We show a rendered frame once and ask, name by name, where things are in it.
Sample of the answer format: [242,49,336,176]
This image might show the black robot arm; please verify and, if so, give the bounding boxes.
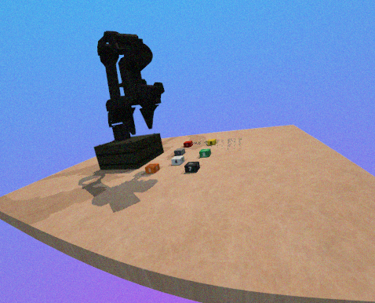
[97,31,165,142]

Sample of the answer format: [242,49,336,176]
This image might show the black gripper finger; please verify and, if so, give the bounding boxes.
[140,104,159,129]
[112,107,136,135]

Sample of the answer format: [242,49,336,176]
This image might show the orange block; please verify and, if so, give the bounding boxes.
[145,163,160,173]

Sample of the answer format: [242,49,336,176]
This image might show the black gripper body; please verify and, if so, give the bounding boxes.
[106,75,162,111]

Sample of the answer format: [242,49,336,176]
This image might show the small red block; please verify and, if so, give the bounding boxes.
[184,141,193,148]

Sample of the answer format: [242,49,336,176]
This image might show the green block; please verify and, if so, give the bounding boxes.
[199,148,211,158]

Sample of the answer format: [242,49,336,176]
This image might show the small yellow block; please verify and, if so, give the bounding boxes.
[207,139,217,145]

